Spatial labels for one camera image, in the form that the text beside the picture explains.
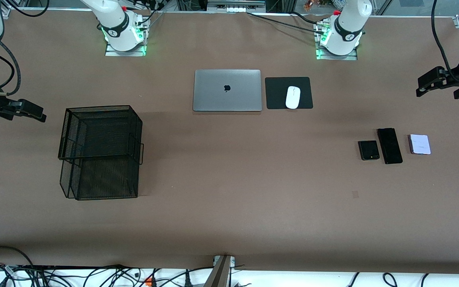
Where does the white lavender flip phone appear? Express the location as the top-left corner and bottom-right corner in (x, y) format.
(408, 134), (432, 155)

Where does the long black smartphone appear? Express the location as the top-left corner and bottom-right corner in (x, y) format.
(377, 128), (404, 165)

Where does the small black flip phone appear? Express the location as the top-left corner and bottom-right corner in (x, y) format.
(358, 140), (381, 161)

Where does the black mesh two-tier tray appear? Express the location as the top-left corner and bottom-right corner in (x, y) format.
(58, 105), (145, 201)

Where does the white computer mouse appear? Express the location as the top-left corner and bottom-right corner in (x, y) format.
(285, 86), (301, 110)

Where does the black mouse pad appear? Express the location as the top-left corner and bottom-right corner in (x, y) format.
(265, 77), (314, 110)

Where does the grey closed laptop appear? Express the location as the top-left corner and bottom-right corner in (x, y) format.
(192, 69), (263, 112)

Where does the white power strip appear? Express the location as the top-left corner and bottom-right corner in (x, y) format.
(208, 0), (266, 13)

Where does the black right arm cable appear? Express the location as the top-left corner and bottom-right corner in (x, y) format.
(0, 0), (49, 97)

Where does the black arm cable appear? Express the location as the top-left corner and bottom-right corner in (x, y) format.
(0, 0), (49, 97)
(431, 0), (459, 80)

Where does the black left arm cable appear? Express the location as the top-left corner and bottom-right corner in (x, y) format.
(431, 0), (459, 80)

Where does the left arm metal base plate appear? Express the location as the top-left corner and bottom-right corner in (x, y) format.
(316, 20), (358, 61)

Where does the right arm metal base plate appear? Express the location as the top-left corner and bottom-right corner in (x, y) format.
(105, 40), (147, 57)

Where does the black cable across table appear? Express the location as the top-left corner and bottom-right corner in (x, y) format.
(247, 12), (326, 35)

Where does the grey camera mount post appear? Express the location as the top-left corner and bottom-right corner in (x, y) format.
(204, 255), (236, 287)

